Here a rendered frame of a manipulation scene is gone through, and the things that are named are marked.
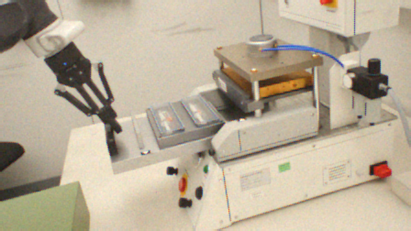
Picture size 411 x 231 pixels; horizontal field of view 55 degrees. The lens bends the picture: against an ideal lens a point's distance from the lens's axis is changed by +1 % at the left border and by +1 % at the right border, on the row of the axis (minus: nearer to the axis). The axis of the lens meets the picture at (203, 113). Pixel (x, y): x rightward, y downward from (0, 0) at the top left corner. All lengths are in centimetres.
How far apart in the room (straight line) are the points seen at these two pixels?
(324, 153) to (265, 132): 17
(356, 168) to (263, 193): 25
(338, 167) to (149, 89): 173
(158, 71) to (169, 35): 24
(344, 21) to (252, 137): 32
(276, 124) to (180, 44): 168
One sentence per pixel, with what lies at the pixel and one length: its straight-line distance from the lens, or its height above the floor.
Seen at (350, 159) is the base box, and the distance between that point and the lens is 105.
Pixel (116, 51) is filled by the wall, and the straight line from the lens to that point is 249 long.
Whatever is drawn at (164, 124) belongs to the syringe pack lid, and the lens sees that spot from 94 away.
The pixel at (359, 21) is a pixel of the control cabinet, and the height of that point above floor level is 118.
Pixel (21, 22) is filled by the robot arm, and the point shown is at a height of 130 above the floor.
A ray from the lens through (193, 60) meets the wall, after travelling 255.
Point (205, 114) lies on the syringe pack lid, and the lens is 95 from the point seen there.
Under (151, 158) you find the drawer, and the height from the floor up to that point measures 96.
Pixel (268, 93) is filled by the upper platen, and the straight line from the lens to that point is 93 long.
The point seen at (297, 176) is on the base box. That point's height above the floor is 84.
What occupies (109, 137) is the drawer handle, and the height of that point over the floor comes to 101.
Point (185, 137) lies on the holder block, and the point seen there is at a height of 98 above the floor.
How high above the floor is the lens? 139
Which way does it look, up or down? 24 degrees down
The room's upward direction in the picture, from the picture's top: 9 degrees counter-clockwise
